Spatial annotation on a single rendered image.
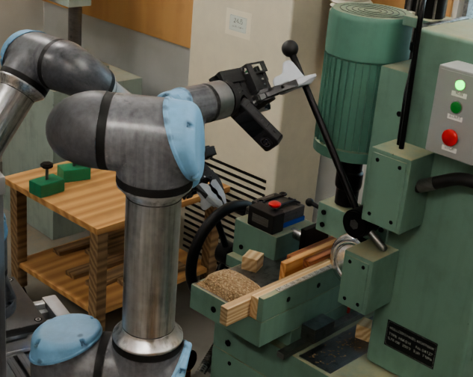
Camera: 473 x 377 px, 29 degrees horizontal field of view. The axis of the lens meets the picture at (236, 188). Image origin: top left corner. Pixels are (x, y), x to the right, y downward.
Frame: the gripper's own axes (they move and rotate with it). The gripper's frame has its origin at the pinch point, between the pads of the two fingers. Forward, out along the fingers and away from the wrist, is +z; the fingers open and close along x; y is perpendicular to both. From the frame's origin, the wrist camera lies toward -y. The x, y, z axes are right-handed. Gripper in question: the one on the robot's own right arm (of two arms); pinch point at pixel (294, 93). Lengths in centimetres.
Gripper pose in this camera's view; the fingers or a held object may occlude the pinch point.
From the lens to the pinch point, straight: 189.5
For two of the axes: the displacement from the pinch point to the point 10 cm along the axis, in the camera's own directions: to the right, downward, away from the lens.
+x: -6.0, 3.3, 7.2
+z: 7.0, -2.2, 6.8
